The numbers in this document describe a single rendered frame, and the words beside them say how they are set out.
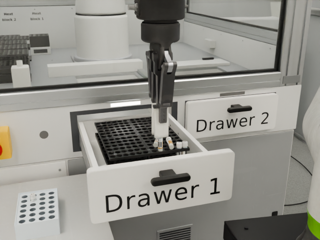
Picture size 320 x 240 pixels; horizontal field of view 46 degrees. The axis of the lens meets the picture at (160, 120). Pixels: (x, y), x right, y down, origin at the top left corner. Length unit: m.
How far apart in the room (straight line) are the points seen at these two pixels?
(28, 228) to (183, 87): 0.54
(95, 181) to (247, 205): 0.73
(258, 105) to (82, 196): 0.57
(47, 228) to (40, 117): 0.30
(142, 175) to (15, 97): 0.41
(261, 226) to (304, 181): 1.93
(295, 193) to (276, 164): 1.25
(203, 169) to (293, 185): 1.90
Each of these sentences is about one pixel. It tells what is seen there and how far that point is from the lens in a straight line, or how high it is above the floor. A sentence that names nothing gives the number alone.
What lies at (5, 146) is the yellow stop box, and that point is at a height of 0.87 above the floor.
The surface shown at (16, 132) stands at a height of 0.89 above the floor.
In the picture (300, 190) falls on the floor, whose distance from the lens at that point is 2.59.
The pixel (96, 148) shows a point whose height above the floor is 0.84.
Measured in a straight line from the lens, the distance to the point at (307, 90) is 3.23.
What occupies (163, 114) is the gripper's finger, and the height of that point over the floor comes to 0.99.
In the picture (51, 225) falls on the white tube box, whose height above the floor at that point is 0.79.
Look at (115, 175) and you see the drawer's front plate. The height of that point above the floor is 0.91.
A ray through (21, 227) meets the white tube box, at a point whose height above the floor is 0.79.
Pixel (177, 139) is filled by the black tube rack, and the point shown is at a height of 0.90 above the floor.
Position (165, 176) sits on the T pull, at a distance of 0.69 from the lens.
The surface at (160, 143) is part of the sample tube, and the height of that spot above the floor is 0.92.
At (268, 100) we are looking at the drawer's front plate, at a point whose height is 0.91.
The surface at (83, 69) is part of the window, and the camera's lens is 0.99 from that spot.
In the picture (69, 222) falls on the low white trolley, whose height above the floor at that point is 0.76.
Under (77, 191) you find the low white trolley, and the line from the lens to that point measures 0.96.
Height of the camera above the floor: 1.25
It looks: 20 degrees down
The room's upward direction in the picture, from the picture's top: straight up
